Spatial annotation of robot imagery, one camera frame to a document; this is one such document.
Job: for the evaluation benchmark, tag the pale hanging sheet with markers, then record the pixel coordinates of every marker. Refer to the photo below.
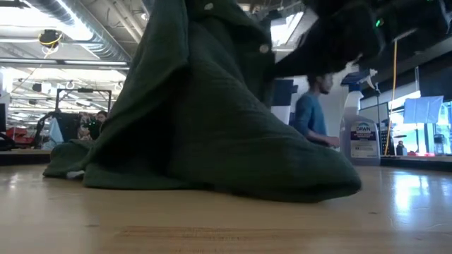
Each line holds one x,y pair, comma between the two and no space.
423,109

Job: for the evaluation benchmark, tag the person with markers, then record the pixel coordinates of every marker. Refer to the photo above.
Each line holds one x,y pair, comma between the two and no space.
310,113
101,116

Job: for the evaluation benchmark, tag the black background robot station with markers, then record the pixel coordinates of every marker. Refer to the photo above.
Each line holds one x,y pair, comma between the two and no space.
83,90

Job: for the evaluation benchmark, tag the Dawn spray bottle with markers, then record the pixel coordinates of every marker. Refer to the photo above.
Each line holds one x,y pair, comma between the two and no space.
362,141

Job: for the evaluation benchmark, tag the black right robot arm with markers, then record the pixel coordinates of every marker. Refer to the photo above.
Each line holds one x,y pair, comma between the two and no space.
416,17

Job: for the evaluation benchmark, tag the dark green shirt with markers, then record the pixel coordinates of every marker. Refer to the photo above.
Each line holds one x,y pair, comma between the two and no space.
212,141

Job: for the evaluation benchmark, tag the bright ceiling light panel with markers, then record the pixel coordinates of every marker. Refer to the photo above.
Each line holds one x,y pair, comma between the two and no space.
282,31

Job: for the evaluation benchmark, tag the navy white striped fabric bin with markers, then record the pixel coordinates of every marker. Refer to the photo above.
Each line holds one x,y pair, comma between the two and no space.
282,95

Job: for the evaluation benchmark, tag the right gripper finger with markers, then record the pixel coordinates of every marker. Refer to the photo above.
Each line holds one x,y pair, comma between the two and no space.
318,61

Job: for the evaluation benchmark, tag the red container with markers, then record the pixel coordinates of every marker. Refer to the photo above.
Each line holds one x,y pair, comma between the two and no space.
17,135

